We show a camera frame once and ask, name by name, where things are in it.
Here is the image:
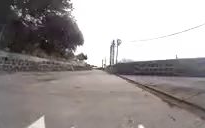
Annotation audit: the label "pole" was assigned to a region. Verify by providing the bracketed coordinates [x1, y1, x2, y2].
[115, 38, 123, 65]
[108, 39, 117, 67]

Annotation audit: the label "grey concrete road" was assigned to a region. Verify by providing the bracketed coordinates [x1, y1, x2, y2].
[0, 68, 205, 128]

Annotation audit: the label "group of dark trees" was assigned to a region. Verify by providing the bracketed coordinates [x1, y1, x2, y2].
[0, 0, 89, 62]

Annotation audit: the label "dark gutter strip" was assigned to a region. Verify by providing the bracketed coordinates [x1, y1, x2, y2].
[115, 73, 205, 125]

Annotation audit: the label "raised concrete strip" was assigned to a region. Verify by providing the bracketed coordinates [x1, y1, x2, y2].
[121, 74, 205, 115]

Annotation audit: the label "grey concrete wall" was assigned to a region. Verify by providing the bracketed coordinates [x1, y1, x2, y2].
[104, 56, 205, 79]

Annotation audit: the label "overhead wires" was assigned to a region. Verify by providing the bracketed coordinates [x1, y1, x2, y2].
[129, 19, 205, 44]

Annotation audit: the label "stone retaining wall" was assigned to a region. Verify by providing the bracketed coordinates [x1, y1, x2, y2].
[0, 54, 93, 73]

